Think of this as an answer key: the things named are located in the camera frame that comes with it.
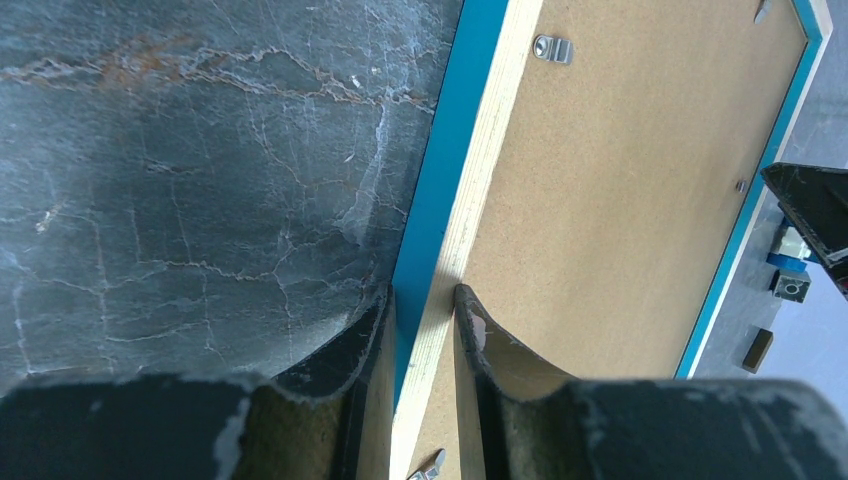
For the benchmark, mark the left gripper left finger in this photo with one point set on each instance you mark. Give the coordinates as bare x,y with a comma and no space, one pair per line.
329,416

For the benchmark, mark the wooden picture frame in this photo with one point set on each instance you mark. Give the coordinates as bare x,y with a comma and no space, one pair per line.
450,199

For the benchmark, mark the small brown block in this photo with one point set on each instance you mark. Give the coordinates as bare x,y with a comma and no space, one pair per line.
757,351

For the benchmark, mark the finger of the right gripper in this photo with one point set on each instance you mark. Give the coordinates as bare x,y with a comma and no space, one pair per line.
814,199

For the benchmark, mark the toy brick car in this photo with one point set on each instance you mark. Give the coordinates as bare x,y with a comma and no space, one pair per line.
788,250

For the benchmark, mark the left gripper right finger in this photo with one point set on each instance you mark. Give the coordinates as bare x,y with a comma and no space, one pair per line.
521,417

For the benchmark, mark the small blue grey brick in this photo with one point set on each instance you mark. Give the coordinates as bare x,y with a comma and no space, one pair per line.
789,285

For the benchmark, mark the brown cardboard backing board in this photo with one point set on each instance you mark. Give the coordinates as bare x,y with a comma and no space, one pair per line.
629,199

